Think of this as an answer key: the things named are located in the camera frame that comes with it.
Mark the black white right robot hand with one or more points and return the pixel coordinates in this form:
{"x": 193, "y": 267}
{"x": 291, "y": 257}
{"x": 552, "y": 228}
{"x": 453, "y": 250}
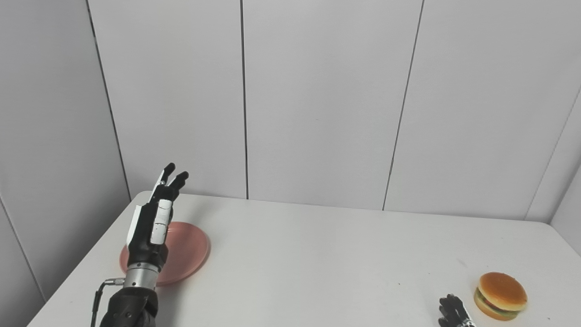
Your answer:
{"x": 456, "y": 313}

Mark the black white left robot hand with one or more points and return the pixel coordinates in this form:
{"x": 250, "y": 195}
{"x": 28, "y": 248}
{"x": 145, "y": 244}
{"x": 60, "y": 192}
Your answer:
{"x": 152, "y": 227}

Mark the pink round plate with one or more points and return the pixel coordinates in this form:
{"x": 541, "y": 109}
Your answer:
{"x": 186, "y": 252}

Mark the toy hamburger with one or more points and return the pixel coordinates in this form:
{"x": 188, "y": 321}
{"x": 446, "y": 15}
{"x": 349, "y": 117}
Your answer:
{"x": 500, "y": 295}

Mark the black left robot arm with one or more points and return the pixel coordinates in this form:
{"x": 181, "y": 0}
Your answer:
{"x": 134, "y": 299}

